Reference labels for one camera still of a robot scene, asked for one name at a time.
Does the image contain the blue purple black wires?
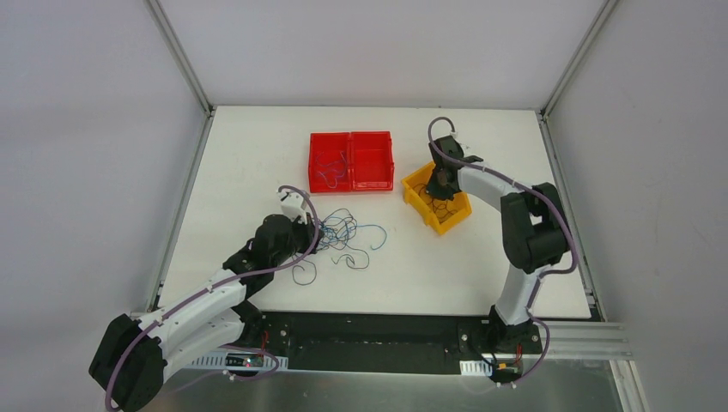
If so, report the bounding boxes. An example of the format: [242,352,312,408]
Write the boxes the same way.
[291,208,389,287]

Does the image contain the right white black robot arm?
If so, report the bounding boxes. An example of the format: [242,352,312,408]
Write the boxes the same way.
[426,136,573,352]

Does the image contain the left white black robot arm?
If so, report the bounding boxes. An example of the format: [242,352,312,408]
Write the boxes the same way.
[88,213,320,411]

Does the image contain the yellow plastic bin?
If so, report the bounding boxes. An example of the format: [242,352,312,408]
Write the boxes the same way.
[401,161,472,235]

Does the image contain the right red plastic bin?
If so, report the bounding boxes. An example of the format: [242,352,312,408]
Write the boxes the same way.
[349,131,394,192]

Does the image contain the red plastic bin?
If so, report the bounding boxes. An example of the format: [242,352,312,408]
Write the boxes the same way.
[349,131,394,192]
[308,132,352,193]

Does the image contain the left red plastic bin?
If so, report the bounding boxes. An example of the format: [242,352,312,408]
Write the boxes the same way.
[308,132,352,193]

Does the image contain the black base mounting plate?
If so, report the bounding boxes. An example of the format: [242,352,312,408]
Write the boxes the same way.
[230,312,543,375]

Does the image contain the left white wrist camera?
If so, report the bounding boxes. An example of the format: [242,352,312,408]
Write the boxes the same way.
[278,191,309,224]

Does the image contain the left white cable duct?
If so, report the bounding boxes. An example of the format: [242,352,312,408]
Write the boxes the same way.
[186,351,288,372]

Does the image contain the white cable duct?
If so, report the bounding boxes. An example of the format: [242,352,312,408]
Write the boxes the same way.
[186,351,288,372]
[459,360,493,377]

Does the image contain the right white cable duct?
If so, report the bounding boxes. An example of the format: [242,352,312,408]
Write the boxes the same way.
[459,360,493,377]

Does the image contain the aluminium frame rail left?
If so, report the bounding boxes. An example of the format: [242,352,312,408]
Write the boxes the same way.
[102,0,216,412]

